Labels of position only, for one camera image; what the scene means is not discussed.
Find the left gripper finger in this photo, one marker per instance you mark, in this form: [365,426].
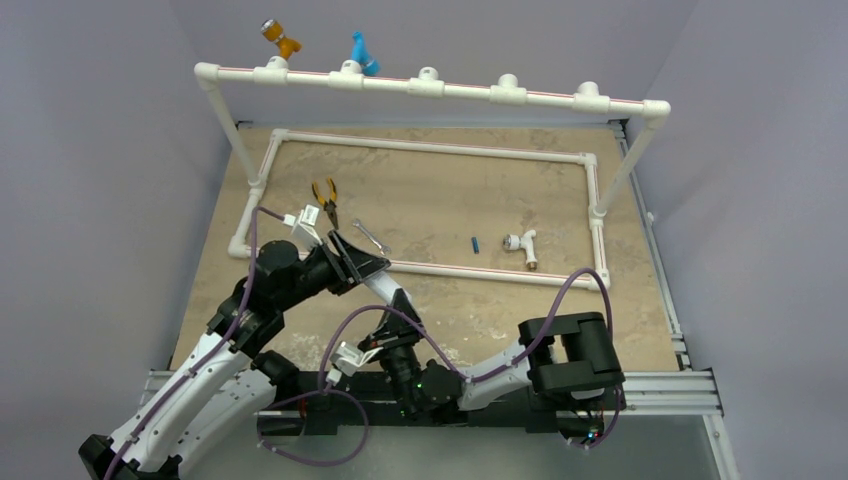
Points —
[348,252]
[357,273]

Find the silver wrench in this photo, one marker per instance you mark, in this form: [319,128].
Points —
[383,248]

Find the white PVC pipe frame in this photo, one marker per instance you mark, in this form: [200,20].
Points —
[427,84]

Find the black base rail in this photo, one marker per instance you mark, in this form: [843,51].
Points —
[433,403]

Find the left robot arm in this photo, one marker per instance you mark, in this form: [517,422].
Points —
[229,374]

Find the aluminium table frame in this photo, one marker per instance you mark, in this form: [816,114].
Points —
[435,277]

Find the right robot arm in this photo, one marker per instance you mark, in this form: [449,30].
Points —
[558,362]

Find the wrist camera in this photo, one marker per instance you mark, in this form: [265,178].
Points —
[347,359]
[303,226]

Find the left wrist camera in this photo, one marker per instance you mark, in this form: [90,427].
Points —
[303,226]

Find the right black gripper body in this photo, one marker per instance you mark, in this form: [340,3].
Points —
[398,333]

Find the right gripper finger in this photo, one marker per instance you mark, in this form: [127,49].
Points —
[402,318]
[386,329]

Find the white plastic faucet tap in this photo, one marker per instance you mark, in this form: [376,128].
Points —
[525,243]

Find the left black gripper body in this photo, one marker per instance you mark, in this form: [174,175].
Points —
[333,274]

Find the orange faucet nozzle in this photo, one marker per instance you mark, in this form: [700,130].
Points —
[273,32]

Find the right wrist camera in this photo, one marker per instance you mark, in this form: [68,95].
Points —
[347,359]

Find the blue faucet nozzle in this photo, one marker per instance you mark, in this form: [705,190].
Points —
[369,66]

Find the yellow handled pliers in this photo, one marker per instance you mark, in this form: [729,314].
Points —
[328,203]

